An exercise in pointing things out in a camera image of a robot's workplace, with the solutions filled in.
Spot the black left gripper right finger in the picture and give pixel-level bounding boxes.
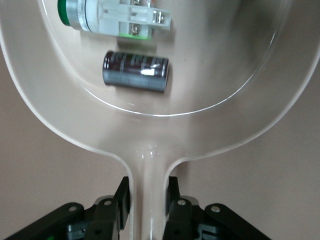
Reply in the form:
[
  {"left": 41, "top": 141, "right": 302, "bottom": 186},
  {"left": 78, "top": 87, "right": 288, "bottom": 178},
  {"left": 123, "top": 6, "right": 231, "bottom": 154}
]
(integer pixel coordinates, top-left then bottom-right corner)
[{"left": 161, "top": 176, "right": 273, "bottom": 240}]

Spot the green push button switch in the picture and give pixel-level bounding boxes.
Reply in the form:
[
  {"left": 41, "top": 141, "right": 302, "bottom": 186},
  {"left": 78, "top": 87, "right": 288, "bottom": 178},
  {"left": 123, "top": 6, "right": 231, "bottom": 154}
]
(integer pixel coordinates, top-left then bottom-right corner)
[{"left": 56, "top": 0, "right": 173, "bottom": 41}]

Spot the black cylindrical capacitor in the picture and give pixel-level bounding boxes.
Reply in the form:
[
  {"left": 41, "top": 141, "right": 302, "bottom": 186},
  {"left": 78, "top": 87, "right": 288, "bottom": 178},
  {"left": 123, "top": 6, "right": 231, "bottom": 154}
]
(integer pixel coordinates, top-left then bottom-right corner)
[{"left": 102, "top": 50, "right": 171, "bottom": 94}]

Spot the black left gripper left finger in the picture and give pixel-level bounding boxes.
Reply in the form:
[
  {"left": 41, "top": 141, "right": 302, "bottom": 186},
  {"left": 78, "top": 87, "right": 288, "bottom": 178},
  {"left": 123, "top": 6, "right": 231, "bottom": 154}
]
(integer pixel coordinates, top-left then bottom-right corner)
[{"left": 4, "top": 176, "right": 131, "bottom": 240}]

